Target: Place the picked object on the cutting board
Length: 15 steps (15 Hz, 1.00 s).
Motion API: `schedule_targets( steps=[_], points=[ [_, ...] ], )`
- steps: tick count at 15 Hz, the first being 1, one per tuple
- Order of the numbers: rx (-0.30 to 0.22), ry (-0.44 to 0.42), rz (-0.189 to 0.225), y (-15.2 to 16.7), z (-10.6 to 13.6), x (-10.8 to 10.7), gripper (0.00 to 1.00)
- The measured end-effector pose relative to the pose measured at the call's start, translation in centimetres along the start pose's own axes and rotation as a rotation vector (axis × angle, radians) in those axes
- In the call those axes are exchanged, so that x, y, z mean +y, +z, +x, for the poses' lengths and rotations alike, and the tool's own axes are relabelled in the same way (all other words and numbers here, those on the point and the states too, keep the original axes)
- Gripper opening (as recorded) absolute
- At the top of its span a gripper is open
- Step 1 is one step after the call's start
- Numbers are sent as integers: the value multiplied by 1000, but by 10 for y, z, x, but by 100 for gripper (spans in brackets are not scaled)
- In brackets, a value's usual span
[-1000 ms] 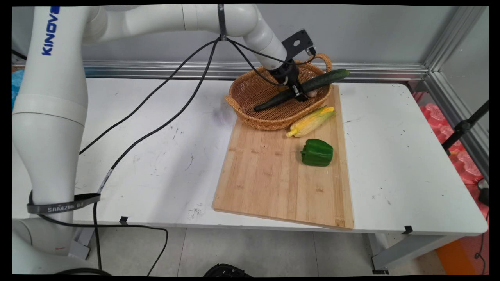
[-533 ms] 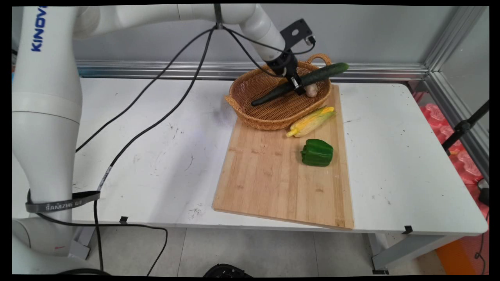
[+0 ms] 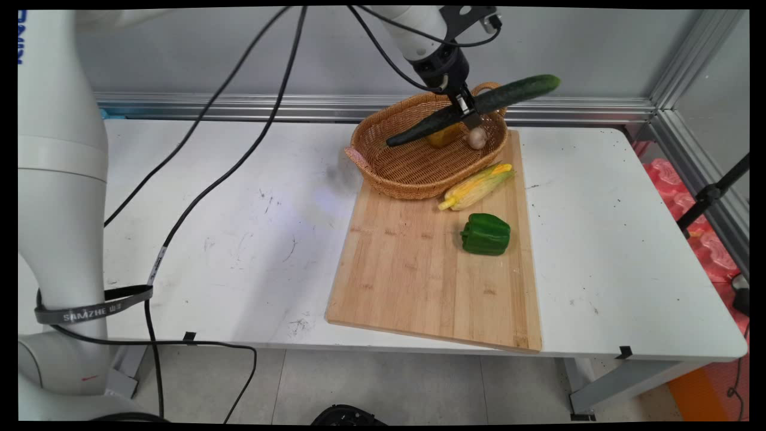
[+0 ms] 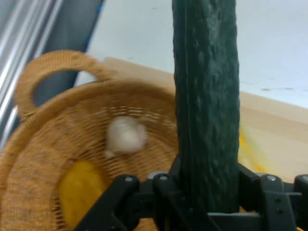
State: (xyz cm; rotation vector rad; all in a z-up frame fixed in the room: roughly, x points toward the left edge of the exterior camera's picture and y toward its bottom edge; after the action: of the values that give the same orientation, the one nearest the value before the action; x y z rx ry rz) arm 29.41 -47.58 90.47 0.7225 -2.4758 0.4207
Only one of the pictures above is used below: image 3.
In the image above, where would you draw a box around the grey robot base bracket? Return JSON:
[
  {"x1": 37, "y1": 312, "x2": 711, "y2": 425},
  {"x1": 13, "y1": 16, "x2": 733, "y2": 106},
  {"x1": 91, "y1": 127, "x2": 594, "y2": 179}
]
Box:
[{"x1": 103, "y1": 344, "x2": 147, "y2": 399}]

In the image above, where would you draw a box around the grey table leg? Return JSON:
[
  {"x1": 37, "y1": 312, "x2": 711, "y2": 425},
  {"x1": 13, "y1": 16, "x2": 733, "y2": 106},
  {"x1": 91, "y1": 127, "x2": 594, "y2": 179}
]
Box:
[{"x1": 564, "y1": 357, "x2": 714, "y2": 421}]

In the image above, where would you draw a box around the woven wicker basket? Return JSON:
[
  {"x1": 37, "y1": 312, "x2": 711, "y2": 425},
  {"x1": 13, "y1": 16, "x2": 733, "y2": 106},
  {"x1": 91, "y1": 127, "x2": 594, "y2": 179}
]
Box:
[{"x1": 344, "y1": 82, "x2": 509, "y2": 201}]

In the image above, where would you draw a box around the long black cable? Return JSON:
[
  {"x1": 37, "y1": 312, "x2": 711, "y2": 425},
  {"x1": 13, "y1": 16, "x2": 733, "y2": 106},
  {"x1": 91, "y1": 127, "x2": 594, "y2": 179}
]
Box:
[{"x1": 104, "y1": 6, "x2": 293, "y2": 229}]

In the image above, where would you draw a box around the bamboo cutting board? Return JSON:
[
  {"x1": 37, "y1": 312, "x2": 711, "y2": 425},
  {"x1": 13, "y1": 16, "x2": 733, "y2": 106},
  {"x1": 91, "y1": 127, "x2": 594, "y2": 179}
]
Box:
[{"x1": 325, "y1": 129, "x2": 543, "y2": 354}]

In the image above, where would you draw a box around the black round object on floor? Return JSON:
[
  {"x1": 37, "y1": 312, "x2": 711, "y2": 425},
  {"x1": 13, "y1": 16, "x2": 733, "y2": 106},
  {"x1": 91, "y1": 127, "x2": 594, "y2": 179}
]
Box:
[{"x1": 310, "y1": 405, "x2": 388, "y2": 426}]

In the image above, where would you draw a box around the green bell pepper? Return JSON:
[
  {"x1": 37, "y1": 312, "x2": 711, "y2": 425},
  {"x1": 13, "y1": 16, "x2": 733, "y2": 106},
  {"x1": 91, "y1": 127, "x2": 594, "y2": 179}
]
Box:
[{"x1": 460, "y1": 213, "x2": 512, "y2": 257}]

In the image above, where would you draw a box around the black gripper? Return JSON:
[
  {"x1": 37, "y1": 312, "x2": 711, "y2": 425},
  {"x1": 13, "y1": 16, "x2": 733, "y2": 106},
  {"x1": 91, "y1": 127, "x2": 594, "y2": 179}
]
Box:
[{"x1": 413, "y1": 45, "x2": 484, "y2": 130}]

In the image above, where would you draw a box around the black tripod stand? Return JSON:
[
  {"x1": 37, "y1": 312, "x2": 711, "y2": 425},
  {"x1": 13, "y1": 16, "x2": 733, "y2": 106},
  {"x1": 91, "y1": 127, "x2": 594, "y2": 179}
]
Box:
[{"x1": 676, "y1": 153, "x2": 750, "y2": 238}]

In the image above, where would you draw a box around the black power plug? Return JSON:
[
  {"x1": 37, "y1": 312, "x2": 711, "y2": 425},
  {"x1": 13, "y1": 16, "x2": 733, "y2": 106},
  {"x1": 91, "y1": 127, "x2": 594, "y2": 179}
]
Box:
[{"x1": 731, "y1": 274, "x2": 750, "y2": 316}]

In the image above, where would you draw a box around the grey velcro strap with print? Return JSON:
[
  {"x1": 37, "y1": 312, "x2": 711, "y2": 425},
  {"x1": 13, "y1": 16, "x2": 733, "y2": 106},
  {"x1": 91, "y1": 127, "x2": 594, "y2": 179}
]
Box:
[{"x1": 34, "y1": 284, "x2": 154, "y2": 326}]

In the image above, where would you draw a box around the yellow orange vegetable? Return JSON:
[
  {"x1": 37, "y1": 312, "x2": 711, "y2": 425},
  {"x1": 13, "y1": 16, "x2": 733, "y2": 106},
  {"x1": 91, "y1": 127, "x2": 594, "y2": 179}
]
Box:
[{"x1": 425, "y1": 122, "x2": 465, "y2": 150}]

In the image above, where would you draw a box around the red foam mat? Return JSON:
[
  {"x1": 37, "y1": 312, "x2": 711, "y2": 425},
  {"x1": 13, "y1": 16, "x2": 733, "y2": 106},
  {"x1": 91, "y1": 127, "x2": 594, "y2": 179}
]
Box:
[{"x1": 633, "y1": 141, "x2": 750, "y2": 336}]

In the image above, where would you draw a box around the aluminium frame corner post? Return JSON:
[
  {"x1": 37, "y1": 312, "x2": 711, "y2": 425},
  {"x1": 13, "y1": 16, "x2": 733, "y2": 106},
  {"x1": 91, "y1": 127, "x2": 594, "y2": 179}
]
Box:
[{"x1": 649, "y1": 9, "x2": 750, "y2": 279}]

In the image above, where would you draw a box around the long dark green cucumber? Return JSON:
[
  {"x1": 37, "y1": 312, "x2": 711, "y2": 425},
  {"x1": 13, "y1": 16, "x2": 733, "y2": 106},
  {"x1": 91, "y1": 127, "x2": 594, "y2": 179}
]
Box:
[{"x1": 385, "y1": 74, "x2": 562, "y2": 148}]

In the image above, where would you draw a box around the black cable on floor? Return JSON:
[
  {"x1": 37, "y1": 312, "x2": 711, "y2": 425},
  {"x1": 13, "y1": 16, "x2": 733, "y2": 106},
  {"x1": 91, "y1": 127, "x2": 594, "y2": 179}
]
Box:
[{"x1": 35, "y1": 287, "x2": 259, "y2": 424}]

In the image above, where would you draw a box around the black cable with white label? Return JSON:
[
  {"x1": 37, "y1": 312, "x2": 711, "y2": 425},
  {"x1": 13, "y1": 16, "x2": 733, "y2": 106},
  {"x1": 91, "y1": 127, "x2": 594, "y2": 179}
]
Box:
[{"x1": 144, "y1": 6, "x2": 309, "y2": 418}]

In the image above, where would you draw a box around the corn cob with husk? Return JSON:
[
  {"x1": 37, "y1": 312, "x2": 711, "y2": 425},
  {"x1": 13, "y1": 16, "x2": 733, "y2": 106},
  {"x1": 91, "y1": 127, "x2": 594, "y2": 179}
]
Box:
[{"x1": 437, "y1": 162, "x2": 516, "y2": 212}]

